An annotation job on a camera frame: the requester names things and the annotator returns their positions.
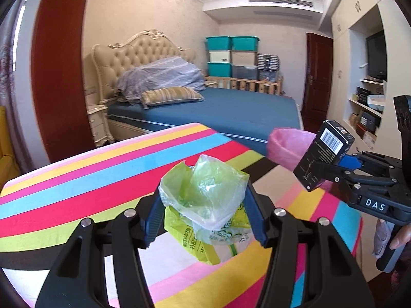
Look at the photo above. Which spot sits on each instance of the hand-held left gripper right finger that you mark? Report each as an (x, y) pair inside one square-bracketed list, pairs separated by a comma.
[(256, 221)]

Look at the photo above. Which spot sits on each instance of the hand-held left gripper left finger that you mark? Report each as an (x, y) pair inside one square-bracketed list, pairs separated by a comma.
[(152, 221)]

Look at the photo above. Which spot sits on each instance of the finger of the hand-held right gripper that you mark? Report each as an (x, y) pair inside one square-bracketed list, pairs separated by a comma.
[(337, 175), (350, 162)]

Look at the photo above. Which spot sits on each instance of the black cardboard box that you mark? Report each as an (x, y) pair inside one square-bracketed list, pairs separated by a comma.
[(321, 147)]

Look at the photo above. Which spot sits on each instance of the green printed plastic bag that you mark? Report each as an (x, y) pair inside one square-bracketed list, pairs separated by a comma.
[(205, 192)]

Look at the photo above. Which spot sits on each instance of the bin with pink liner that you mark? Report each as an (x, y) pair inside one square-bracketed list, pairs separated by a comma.
[(285, 147)]

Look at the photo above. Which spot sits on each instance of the person's right hand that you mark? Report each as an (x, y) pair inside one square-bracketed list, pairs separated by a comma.
[(401, 236)]

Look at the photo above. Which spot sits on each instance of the large black carton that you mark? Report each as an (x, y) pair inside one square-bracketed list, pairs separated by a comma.
[(369, 120)]

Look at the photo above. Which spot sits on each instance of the white flat box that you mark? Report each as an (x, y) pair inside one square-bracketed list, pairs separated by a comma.
[(376, 102)]

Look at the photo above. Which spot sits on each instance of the small black carton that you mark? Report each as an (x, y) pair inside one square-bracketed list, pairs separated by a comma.
[(362, 95)]

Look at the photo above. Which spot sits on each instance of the colourful striped tablecloth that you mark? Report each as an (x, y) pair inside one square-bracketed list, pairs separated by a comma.
[(96, 179)]

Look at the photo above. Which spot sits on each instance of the dark brown door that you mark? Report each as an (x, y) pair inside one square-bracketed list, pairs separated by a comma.
[(316, 77)]

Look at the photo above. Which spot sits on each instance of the bed with blue mattress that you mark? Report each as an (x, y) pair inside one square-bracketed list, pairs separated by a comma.
[(240, 112)]

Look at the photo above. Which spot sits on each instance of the cream nightstand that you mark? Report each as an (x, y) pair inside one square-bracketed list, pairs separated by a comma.
[(98, 125)]

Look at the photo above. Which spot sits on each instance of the black television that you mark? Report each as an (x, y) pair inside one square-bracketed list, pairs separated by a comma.
[(376, 54)]

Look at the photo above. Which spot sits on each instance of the black-white checkered bag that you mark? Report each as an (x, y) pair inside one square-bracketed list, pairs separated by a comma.
[(268, 65)]

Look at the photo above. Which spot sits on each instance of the striped pillow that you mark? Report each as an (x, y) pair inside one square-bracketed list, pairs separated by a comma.
[(173, 95)]

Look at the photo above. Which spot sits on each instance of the grey clear storage box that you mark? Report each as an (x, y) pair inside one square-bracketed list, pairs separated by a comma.
[(244, 72)]

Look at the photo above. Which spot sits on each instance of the blue-grey folded duvet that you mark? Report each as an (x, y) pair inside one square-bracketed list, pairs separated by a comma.
[(160, 77)]

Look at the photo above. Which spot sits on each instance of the beige storage box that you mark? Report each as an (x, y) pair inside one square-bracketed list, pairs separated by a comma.
[(244, 58)]

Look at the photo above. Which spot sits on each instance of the teal storage box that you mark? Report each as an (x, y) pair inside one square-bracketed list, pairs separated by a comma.
[(218, 43), (219, 69), (245, 43)]

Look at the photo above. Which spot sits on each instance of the yellow leather armchair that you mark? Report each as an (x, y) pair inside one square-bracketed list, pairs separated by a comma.
[(6, 147)]

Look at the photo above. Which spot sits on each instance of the white storage box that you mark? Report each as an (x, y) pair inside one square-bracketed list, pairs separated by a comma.
[(220, 56)]

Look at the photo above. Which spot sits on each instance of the beige tufted headboard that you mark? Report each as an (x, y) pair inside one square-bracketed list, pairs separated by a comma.
[(135, 51)]

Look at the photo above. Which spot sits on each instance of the ceiling air vent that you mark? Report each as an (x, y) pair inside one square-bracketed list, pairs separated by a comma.
[(281, 2)]

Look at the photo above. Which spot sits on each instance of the red-brown wooden panel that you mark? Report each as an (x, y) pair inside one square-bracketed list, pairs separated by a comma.
[(57, 70)]

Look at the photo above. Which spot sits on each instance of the lace curtain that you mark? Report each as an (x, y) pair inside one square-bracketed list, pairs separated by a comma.
[(8, 61)]

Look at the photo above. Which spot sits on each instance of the white wall cabinet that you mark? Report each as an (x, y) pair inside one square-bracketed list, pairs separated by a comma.
[(343, 54)]

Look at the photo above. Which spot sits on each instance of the wooden crib rail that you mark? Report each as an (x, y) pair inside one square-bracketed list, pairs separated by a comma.
[(244, 85)]

